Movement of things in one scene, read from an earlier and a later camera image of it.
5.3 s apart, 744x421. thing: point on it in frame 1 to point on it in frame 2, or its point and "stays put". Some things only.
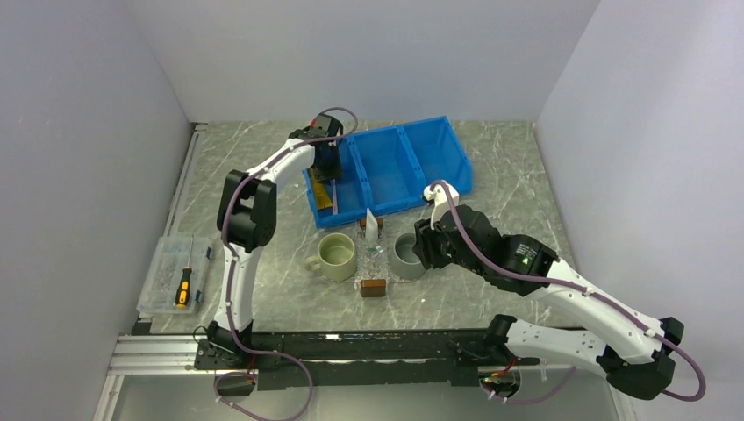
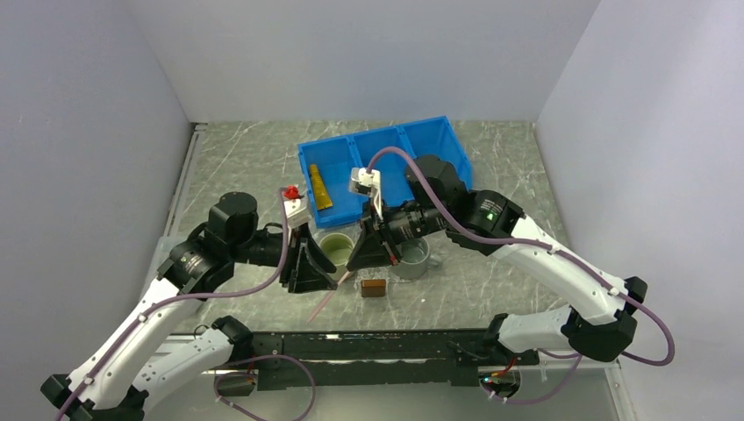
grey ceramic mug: [406, 264] stays put
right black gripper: [425, 241] to [370, 250]
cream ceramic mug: [336, 259] stays put
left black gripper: [335, 173] to [306, 278]
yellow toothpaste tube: [323, 196] stays put
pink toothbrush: [334, 198] to [325, 299]
